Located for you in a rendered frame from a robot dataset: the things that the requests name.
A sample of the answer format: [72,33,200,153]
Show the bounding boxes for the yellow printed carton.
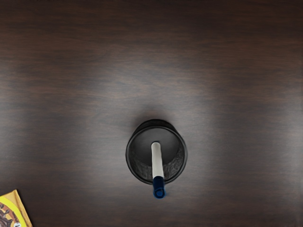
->
[0,189,33,227]

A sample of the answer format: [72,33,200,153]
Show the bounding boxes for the white pen with blue cap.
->
[151,141,166,199]

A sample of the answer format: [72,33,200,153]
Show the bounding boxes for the black mesh pen holder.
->
[125,119,187,185]

